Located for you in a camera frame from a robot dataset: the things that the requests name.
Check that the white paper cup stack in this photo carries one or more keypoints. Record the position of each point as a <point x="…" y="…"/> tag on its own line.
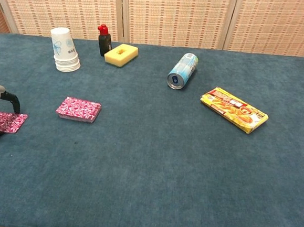
<point x="63" y="51"/>

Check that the bamboo folding screen panel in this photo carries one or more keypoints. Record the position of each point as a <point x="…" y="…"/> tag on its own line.
<point x="275" y="23"/>
<point x="175" y="15"/>
<point x="58" y="3"/>

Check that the black bottle red cap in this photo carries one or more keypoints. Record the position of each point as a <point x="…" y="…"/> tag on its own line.
<point x="105" y="42"/>

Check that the yellow sponge block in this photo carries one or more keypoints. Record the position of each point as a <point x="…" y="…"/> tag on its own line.
<point x="131" y="52"/>

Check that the blue carpet table cover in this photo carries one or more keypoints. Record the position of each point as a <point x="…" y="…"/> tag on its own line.
<point x="163" y="167"/>

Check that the light blue drink can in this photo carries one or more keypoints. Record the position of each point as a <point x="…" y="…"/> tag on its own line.
<point x="184" y="67"/>

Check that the yellow curry sauce box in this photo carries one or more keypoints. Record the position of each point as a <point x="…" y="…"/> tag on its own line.
<point x="234" y="108"/>

